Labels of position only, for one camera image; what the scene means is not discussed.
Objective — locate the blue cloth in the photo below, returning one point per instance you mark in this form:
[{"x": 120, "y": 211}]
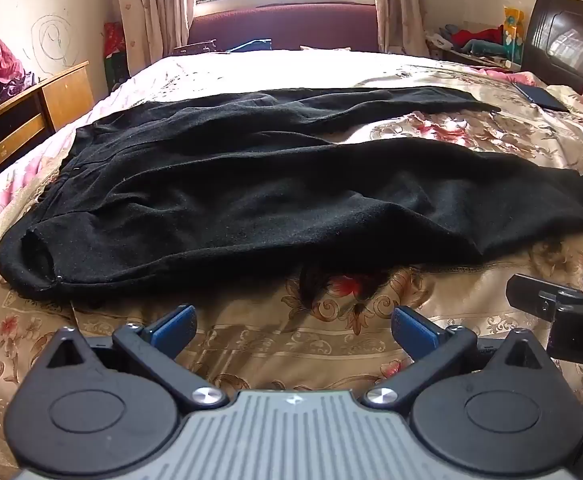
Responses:
[{"x": 251, "y": 45}]

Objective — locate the wooden tv cabinet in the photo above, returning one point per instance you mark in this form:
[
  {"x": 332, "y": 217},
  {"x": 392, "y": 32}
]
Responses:
[{"x": 63, "y": 92}]

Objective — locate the yellow printed bag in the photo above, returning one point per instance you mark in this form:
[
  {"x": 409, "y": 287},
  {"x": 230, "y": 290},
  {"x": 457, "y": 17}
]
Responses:
[{"x": 512, "y": 30}]

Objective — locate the dark patterned bag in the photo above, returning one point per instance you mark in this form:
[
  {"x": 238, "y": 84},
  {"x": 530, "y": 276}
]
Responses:
[{"x": 196, "y": 47}]

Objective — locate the black pants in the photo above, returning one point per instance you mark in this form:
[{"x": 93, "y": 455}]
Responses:
[{"x": 251, "y": 200}]

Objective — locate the black notebook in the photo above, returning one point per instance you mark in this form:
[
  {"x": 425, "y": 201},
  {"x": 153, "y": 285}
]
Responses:
[{"x": 541, "y": 97}]

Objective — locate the dark wooden headboard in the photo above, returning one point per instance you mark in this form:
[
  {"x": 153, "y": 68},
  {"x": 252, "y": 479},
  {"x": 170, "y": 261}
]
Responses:
[{"x": 566, "y": 35}]

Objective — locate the red and green bag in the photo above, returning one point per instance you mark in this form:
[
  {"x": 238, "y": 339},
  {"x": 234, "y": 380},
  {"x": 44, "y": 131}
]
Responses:
[{"x": 113, "y": 55}]

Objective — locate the purple cloth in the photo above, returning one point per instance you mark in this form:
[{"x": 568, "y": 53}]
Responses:
[{"x": 17, "y": 86}]

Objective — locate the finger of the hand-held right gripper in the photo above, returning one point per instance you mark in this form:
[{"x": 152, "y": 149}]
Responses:
[{"x": 526, "y": 295}]

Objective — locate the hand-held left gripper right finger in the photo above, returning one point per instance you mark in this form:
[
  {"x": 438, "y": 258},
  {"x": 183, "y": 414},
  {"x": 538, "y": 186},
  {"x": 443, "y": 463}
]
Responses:
[{"x": 414, "y": 332}]

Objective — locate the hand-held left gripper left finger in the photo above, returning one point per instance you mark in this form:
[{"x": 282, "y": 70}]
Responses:
[{"x": 174, "y": 332}]

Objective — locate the beige floral bedspread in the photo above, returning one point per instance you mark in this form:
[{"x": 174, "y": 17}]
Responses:
[{"x": 281, "y": 330}]

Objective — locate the maroon sofa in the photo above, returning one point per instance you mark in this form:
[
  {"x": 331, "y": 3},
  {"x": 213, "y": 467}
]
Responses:
[{"x": 291, "y": 27}]

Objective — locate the beige curtain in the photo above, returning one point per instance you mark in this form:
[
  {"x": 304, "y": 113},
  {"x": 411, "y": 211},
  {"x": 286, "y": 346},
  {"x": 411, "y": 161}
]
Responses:
[
  {"x": 401, "y": 7},
  {"x": 154, "y": 5}
]

